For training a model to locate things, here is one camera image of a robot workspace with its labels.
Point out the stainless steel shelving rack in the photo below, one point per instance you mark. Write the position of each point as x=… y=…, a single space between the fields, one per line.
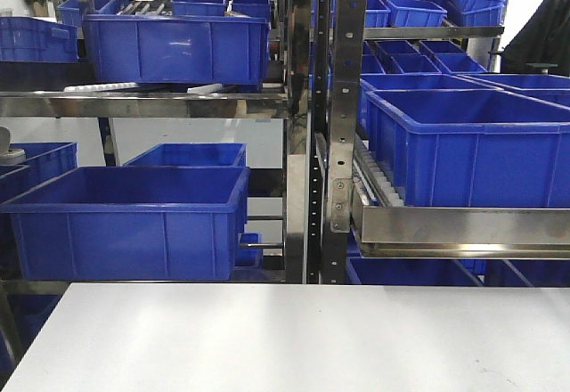
x=323 y=202

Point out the blue bin behind lower left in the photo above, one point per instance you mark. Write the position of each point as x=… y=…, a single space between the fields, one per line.
x=192 y=155

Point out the large blue bin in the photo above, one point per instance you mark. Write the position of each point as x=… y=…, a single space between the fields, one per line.
x=229 y=50
x=131 y=223

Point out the large blue bin right shelf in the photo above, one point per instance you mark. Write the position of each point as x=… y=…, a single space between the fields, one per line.
x=471 y=148

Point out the large blue bin upper left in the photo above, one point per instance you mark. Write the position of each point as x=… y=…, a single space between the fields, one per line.
x=229 y=50

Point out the large blue bin lower left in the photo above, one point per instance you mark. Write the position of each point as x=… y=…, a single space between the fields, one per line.
x=131 y=223

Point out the blue bin far left lower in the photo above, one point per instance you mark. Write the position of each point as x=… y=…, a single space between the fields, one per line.
x=35 y=163

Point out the blue bin far left upper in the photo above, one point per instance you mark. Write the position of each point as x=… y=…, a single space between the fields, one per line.
x=34 y=40

